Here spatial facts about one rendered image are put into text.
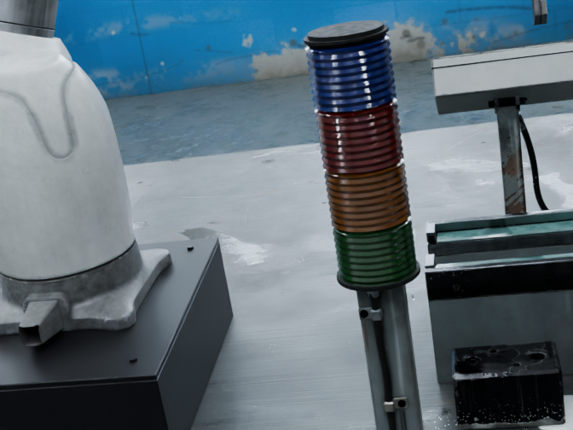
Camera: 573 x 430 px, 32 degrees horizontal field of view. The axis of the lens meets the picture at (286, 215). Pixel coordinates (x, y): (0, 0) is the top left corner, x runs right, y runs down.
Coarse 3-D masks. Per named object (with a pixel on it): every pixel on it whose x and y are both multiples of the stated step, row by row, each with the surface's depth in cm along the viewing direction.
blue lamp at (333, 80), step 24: (312, 48) 72; (360, 48) 67; (384, 48) 68; (312, 72) 70; (336, 72) 68; (360, 72) 68; (384, 72) 69; (336, 96) 69; (360, 96) 68; (384, 96) 69
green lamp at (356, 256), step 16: (400, 224) 72; (336, 240) 74; (352, 240) 72; (368, 240) 72; (384, 240) 72; (400, 240) 73; (352, 256) 73; (368, 256) 72; (384, 256) 72; (400, 256) 73; (352, 272) 74; (368, 272) 73; (384, 272) 73; (400, 272) 73
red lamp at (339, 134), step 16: (320, 112) 71; (352, 112) 69; (368, 112) 69; (384, 112) 69; (320, 128) 71; (336, 128) 70; (352, 128) 69; (368, 128) 69; (384, 128) 70; (400, 128) 71; (320, 144) 72; (336, 144) 70; (352, 144) 70; (368, 144) 70; (384, 144) 70; (400, 144) 71; (336, 160) 71; (352, 160) 70; (368, 160) 70; (384, 160) 70
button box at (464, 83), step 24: (528, 48) 119; (552, 48) 118; (432, 72) 120; (456, 72) 120; (480, 72) 119; (504, 72) 118; (528, 72) 118; (552, 72) 117; (456, 96) 120; (480, 96) 120; (504, 96) 121; (528, 96) 121; (552, 96) 121
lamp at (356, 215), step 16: (400, 160) 72; (336, 176) 71; (352, 176) 70; (368, 176) 70; (384, 176) 71; (400, 176) 72; (336, 192) 72; (352, 192) 71; (368, 192) 71; (384, 192) 71; (400, 192) 72; (336, 208) 72; (352, 208) 71; (368, 208) 71; (384, 208) 71; (400, 208) 72; (336, 224) 73; (352, 224) 72; (368, 224) 71; (384, 224) 72
